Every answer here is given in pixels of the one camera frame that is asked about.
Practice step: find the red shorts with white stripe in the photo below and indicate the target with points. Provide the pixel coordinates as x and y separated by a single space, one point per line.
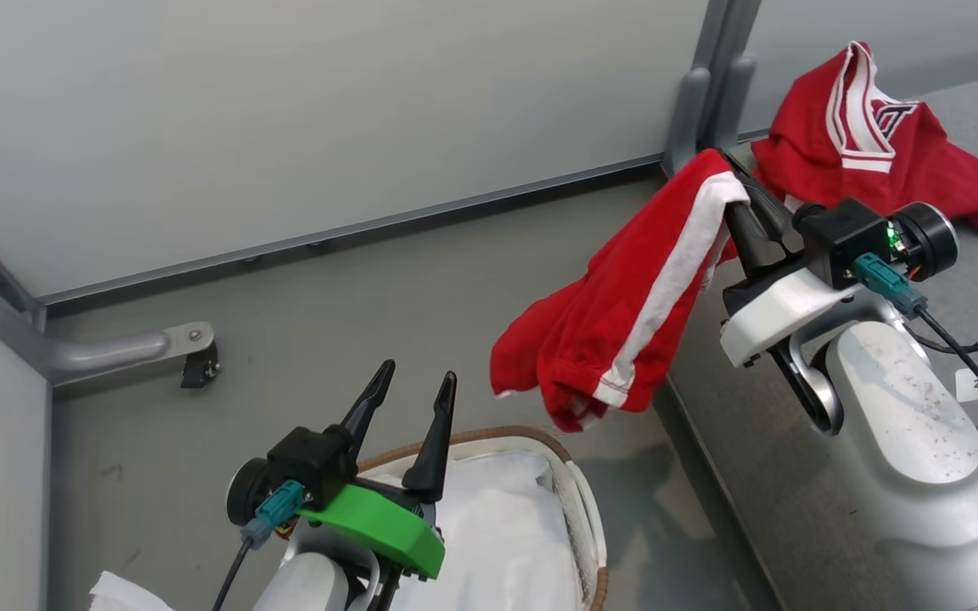
616 322

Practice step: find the grey metal partition foot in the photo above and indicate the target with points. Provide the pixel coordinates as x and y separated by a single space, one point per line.
107 352

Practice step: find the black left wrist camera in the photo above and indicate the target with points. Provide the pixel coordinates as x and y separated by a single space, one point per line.
311 462

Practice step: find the black left round gripper motor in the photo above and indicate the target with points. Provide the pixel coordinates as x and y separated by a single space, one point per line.
244 492

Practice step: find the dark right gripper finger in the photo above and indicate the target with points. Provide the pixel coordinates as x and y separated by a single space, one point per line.
752 242
771 214

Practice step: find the white crumpled paper tag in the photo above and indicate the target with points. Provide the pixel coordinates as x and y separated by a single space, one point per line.
124 594

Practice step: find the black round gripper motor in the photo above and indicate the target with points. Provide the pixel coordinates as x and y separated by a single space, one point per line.
930 238
244 492

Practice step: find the white wicker-rimmed laundry basket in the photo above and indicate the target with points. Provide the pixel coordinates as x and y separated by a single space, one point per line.
578 492

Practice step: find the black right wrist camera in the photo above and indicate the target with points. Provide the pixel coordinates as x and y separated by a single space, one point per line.
841 242

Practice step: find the white basket liner cloth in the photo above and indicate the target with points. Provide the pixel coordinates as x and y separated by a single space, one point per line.
497 526

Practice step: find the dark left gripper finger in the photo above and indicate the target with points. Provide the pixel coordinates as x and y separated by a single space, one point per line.
366 416
434 450

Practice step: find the black right round gripper motor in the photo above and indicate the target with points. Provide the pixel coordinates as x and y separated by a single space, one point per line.
930 238

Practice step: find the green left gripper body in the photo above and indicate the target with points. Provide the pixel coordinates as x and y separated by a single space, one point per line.
379 526

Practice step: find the grey double partition post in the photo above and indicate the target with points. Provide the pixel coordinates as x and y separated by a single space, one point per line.
710 85

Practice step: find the black caster wheel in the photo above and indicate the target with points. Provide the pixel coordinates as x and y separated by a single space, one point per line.
199 369

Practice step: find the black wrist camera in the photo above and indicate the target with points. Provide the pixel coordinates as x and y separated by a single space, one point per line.
311 462
841 242

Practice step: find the grey fabric sofa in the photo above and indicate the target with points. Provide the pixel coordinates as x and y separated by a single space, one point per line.
761 475

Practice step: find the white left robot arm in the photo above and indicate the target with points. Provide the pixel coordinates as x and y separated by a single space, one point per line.
311 585

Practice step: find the grey aluminium partition rail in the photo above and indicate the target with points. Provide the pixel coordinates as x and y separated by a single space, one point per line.
353 229

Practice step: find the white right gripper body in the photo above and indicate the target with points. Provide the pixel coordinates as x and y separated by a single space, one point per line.
769 314

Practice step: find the red jersey with white collar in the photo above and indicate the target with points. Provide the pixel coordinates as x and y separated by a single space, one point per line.
922 161

